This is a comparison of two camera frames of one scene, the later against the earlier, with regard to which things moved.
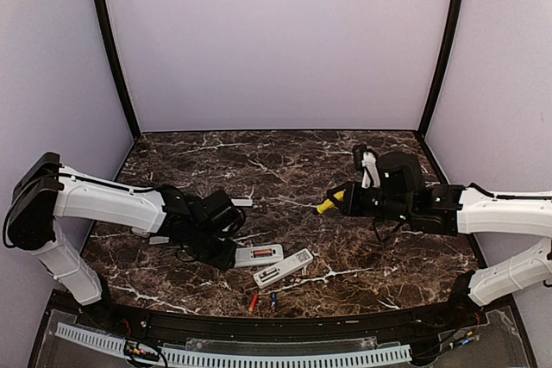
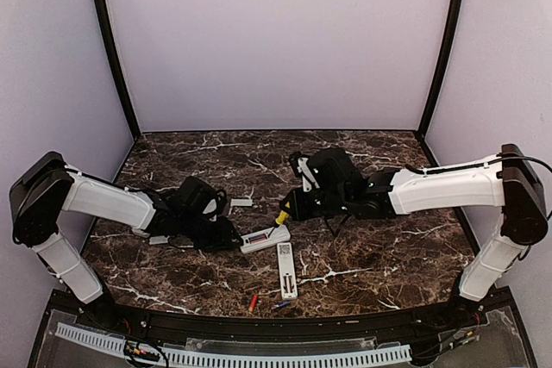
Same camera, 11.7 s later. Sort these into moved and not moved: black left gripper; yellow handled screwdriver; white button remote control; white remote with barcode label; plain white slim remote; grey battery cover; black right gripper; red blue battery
Moved: white button remote control; black left gripper; white remote with barcode label; black right gripper; yellow handled screwdriver
Not moved: plain white slim remote; grey battery cover; red blue battery
